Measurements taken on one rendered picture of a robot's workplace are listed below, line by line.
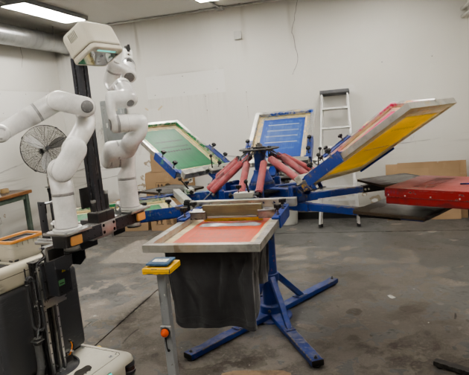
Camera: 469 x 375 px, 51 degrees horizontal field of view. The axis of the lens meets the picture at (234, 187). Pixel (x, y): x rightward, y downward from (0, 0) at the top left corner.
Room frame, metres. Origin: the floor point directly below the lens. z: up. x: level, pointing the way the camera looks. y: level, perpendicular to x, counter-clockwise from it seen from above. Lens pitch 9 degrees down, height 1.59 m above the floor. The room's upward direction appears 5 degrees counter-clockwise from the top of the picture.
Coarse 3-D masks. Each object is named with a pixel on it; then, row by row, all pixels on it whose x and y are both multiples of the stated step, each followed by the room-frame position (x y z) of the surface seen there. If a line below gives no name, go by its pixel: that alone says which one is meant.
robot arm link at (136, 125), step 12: (120, 120) 2.26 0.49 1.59; (132, 120) 2.28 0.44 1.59; (144, 120) 2.31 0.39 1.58; (120, 132) 2.29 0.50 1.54; (132, 132) 2.34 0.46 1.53; (144, 132) 2.31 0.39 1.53; (108, 144) 2.37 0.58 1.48; (120, 144) 2.39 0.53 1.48; (132, 144) 2.33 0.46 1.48; (108, 156) 2.37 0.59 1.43; (120, 156) 2.39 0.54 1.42; (132, 156) 2.44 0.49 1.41; (108, 168) 2.48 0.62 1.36
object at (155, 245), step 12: (168, 228) 2.63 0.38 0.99; (180, 228) 2.70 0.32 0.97; (264, 228) 2.43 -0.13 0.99; (276, 228) 2.55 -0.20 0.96; (156, 240) 2.39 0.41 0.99; (264, 240) 2.25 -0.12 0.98; (144, 252) 2.31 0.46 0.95; (156, 252) 2.30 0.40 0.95; (168, 252) 2.28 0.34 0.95; (180, 252) 2.26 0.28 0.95
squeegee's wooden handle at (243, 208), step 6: (222, 204) 2.84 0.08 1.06; (228, 204) 2.82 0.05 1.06; (234, 204) 2.81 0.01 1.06; (240, 204) 2.79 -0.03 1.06; (246, 204) 2.78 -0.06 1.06; (252, 204) 2.77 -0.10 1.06; (258, 204) 2.76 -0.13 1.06; (204, 210) 2.85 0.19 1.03; (210, 210) 2.84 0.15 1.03; (216, 210) 2.83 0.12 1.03; (222, 210) 2.82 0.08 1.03; (228, 210) 2.81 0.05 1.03; (234, 210) 2.80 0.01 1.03; (240, 210) 2.79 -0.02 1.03; (246, 210) 2.78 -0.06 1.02; (252, 210) 2.77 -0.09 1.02; (210, 216) 2.84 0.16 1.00
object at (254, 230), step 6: (264, 222) 2.72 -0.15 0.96; (228, 228) 2.65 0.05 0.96; (234, 228) 2.64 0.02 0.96; (240, 228) 2.63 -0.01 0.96; (246, 228) 2.61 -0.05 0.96; (252, 228) 2.60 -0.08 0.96; (258, 228) 2.59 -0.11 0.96; (246, 234) 2.48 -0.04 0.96; (252, 234) 2.47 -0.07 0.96; (216, 240) 2.42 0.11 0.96; (222, 240) 2.41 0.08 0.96; (228, 240) 2.40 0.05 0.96; (234, 240) 2.38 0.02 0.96; (240, 240) 2.37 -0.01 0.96; (246, 240) 2.36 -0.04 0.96
